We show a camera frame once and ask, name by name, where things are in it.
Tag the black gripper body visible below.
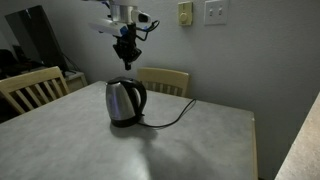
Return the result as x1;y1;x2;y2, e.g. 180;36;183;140
112;22;143;63

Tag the stainless steel electric kettle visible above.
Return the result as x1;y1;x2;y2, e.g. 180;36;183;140
105;76;148;129

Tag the wooden slatted chair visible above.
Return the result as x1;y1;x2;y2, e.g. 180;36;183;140
136;67;191;98
0;66;71;116

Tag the small beige side cabinet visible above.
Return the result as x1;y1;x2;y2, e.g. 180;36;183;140
63;70;89;94

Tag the black flat monitor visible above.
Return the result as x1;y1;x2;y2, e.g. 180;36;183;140
4;5;69;72

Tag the dark bag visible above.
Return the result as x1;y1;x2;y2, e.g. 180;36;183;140
0;49;23;80

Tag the speckled stone countertop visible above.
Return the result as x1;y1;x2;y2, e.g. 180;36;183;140
274;92;320;180

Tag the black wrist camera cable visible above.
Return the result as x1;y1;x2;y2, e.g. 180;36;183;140
134;19;161;43

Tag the beige wall outlet plug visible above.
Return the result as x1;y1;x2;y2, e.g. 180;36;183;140
177;1;194;27

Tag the black kettle power cable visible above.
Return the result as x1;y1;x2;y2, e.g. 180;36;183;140
137;98;198;129

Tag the white double light switch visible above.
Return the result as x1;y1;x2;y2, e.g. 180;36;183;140
203;0;230;27

